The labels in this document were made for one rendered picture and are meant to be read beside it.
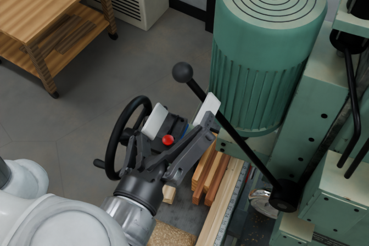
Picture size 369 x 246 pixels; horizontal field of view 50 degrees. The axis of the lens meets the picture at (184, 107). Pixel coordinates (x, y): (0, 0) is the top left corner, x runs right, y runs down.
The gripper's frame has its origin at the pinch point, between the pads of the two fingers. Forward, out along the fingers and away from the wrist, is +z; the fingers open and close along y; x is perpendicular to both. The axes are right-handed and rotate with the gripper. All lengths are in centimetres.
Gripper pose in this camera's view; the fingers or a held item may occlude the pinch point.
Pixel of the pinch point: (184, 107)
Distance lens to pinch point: 71.5
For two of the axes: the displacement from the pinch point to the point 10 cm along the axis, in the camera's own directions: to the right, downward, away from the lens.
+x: -6.1, -6.3, -4.8
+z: 4.0, -7.7, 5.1
